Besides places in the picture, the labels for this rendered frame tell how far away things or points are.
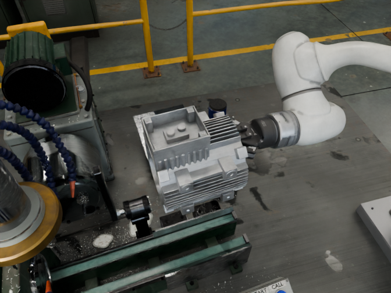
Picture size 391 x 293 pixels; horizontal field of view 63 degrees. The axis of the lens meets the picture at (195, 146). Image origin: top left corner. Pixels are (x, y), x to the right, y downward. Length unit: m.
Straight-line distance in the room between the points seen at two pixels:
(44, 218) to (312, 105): 0.65
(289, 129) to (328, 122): 0.11
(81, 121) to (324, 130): 0.77
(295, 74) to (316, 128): 0.14
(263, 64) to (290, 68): 2.61
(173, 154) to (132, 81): 2.60
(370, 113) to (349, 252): 2.03
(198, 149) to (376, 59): 0.46
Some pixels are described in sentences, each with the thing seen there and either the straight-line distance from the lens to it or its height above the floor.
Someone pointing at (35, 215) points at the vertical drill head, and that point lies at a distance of 0.71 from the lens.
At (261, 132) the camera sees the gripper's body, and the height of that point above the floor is 1.38.
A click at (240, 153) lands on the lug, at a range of 0.69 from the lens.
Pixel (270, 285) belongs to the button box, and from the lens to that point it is 0.89.
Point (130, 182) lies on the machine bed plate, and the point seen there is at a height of 0.80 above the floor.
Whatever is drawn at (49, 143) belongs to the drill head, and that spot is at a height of 1.16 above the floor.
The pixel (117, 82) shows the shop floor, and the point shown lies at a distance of 3.23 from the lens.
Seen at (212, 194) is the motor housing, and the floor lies 1.30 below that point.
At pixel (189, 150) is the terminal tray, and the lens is 0.65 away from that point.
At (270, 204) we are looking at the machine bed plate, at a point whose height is 0.80.
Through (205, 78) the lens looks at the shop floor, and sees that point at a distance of 3.20.
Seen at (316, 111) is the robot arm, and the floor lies 1.39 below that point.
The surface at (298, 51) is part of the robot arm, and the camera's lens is 0.85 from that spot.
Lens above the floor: 1.91
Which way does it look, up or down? 49 degrees down
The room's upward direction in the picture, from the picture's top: straight up
